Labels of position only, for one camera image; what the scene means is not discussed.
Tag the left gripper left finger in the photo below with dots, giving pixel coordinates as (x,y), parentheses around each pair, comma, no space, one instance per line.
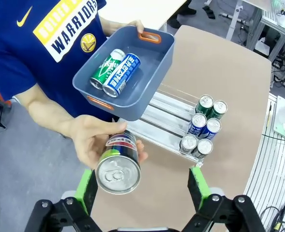
(84,191)

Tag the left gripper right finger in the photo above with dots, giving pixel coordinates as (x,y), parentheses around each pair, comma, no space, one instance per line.
(199,188)

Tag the black Pepsi can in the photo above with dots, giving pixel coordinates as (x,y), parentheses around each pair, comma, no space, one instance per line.
(204,147)
(118,174)
(188,142)

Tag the blue beverage can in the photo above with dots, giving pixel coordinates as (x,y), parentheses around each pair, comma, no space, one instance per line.
(213,126)
(198,122)
(121,75)

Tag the green beverage can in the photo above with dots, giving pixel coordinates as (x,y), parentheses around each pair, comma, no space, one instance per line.
(220,108)
(205,103)
(107,67)

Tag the person's right forearm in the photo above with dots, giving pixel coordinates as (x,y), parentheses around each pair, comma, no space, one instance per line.
(48,113)

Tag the person's left forearm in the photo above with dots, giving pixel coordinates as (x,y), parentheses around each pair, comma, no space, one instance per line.
(110,27)

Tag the white slatted robot base platform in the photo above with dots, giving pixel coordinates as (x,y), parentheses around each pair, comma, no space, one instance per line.
(263,164)

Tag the clear plastic can dispenser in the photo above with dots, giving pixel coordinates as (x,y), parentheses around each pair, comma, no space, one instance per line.
(166,113)

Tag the person's right hand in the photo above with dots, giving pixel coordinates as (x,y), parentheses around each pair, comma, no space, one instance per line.
(89,140)

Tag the person's left hand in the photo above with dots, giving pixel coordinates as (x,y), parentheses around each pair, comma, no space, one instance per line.
(136,25)

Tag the person in blue shirt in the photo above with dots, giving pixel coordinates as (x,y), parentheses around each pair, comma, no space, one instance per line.
(23,48)

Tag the large white table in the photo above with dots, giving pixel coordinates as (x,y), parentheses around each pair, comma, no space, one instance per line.
(161,12)

